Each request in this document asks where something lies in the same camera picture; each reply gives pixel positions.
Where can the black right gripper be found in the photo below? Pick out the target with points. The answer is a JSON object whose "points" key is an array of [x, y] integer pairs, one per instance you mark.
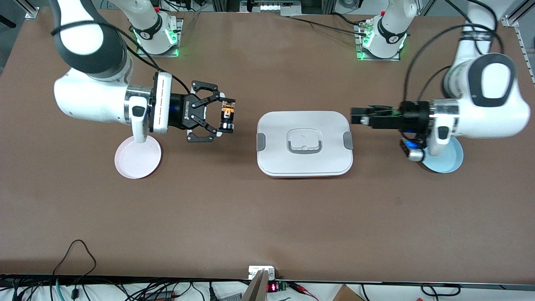
{"points": [[183, 112]]}

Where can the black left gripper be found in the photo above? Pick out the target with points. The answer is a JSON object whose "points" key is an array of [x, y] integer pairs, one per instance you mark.
{"points": [[411, 116]]}

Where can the orange and black switch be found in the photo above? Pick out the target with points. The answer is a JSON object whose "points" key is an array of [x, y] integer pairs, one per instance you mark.
{"points": [[228, 112]]}

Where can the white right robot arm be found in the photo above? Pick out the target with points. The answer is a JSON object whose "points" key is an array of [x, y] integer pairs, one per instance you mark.
{"points": [[92, 100]]}

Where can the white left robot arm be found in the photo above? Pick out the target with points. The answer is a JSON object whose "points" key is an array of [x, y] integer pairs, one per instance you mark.
{"points": [[501, 121]]}

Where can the white lidded box grey latches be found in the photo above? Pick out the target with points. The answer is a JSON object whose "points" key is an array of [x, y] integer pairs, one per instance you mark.
{"points": [[305, 163]]}

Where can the pale pink round plate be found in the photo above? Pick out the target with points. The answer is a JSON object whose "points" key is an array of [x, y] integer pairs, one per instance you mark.
{"points": [[138, 161]]}

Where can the light blue round plate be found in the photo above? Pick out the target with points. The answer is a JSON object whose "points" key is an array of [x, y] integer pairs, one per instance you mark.
{"points": [[447, 161]]}

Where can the brown cardboard piece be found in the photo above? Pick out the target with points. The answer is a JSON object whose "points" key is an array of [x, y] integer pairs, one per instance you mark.
{"points": [[347, 294]]}

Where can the red LED display module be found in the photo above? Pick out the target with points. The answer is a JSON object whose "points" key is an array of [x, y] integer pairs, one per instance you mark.
{"points": [[271, 287]]}

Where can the black power adapter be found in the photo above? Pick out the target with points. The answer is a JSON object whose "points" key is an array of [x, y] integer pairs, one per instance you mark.
{"points": [[161, 295]]}

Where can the short aluminium profile end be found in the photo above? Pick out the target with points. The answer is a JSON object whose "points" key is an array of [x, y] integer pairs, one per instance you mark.
{"points": [[32, 12]]}

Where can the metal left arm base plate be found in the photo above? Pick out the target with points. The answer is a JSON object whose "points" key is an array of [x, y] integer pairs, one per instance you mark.
{"points": [[360, 50]]}

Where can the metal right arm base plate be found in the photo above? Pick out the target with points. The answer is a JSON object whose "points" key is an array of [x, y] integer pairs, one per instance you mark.
{"points": [[180, 33]]}

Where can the white bracket plate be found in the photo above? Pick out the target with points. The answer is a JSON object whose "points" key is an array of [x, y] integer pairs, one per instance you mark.
{"points": [[255, 271]]}

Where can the aluminium rail with holes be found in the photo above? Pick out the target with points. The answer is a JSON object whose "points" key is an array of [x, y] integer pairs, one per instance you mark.
{"points": [[526, 46]]}

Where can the aluminium camera mount profile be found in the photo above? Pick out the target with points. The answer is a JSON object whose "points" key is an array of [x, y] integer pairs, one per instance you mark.
{"points": [[257, 288]]}

